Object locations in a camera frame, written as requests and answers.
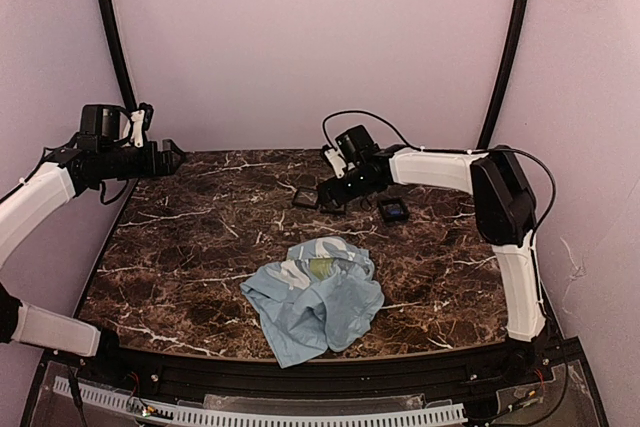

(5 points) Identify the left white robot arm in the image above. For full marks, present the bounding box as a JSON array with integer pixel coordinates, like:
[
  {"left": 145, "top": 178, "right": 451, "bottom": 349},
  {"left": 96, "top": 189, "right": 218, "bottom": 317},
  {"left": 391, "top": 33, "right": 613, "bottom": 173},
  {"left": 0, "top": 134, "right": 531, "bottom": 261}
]
[{"left": 1, "top": 103, "right": 186, "bottom": 359}]

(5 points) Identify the left black frame post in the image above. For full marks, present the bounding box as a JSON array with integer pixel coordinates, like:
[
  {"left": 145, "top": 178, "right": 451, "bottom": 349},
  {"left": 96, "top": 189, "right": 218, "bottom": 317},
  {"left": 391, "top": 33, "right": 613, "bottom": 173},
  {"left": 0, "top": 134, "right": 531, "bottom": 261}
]
[{"left": 97, "top": 0, "right": 137, "bottom": 112}]

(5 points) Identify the black display box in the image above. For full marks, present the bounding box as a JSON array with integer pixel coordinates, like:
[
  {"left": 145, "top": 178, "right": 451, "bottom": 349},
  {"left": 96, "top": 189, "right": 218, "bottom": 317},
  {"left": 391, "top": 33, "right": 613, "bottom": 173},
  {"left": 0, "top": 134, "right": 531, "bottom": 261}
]
[
  {"left": 292, "top": 187, "right": 319, "bottom": 210},
  {"left": 320, "top": 204, "right": 347, "bottom": 215},
  {"left": 377, "top": 198, "right": 410, "bottom": 224}
]

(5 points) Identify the right black frame post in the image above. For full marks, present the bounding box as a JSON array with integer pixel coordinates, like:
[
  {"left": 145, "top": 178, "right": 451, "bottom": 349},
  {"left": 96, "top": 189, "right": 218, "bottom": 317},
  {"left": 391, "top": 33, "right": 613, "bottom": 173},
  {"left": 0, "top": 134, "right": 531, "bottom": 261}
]
[{"left": 476, "top": 0, "right": 528, "bottom": 149}]

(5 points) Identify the left black display box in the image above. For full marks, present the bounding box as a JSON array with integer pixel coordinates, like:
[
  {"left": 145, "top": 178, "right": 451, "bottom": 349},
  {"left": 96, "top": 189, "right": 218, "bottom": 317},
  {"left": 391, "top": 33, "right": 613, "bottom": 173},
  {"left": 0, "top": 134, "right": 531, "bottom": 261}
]
[{"left": 292, "top": 187, "right": 319, "bottom": 210}]

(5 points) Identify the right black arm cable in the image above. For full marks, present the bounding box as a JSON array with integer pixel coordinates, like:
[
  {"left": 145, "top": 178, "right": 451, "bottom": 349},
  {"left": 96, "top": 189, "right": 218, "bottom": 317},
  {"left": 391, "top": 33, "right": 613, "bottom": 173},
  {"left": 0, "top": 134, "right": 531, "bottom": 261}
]
[{"left": 321, "top": 109, "right": 557, "bottom": 248}]

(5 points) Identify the light blue printed t-shirt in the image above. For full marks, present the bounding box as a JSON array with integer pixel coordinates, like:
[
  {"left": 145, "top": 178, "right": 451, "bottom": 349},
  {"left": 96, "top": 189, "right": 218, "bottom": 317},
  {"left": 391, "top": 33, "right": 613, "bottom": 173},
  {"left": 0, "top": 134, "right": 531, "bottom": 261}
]
[{"left": 240, "top": 236, "right": 385, "bottom": 368}]

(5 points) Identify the black front frame rail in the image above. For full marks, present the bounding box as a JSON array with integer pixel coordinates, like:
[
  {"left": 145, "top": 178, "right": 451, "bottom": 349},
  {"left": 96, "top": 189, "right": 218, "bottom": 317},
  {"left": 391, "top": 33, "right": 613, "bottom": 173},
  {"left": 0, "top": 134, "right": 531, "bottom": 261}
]
[{"left": 74, "top": 336, "right": 551, "bottom": 406}]

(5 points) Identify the black frame post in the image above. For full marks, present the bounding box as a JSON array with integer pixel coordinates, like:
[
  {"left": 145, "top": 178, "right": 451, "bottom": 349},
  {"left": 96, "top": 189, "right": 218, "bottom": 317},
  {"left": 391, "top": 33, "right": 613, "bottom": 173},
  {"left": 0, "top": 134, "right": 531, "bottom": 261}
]
[
  {"left": 97, "top": 0, "right": 137, "bottom": 112},
  {"left": 476, "top": 0, "right": 528, "bottom": 149}
]

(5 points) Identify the middle black display box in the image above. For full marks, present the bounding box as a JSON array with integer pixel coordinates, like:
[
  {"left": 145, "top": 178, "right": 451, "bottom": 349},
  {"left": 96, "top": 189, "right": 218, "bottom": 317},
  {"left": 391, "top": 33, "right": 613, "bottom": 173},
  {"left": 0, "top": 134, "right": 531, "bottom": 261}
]
[{"left": 320, "top": 204, "right": 347, "bottom": 215}]

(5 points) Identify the white slotted cable duct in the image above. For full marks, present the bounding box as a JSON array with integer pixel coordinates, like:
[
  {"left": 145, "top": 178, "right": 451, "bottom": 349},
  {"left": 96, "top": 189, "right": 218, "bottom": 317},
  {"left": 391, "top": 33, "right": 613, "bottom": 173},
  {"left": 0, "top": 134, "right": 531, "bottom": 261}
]
[{"left": 79, "top": 383, "right": 468, "bottom": 426}]

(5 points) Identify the right black display box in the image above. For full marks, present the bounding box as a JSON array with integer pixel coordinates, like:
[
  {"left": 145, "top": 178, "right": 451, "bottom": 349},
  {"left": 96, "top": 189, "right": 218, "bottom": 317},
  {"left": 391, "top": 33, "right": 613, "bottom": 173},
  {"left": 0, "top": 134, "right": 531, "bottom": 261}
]
[{"left": 377, "top": 198, "right": 410, "bottom": 224}]

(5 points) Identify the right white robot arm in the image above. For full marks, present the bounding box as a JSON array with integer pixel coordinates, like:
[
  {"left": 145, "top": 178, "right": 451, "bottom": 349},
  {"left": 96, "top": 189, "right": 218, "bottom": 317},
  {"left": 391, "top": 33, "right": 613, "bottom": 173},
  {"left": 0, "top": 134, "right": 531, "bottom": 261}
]
[{"left": 317, "top": 125, "right": 546, "bottom": 342}]

